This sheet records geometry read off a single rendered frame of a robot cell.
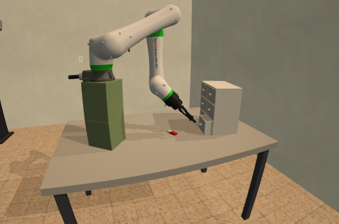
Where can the small beige chest of drawers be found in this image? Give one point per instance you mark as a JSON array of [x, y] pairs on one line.
[[226, 107]]

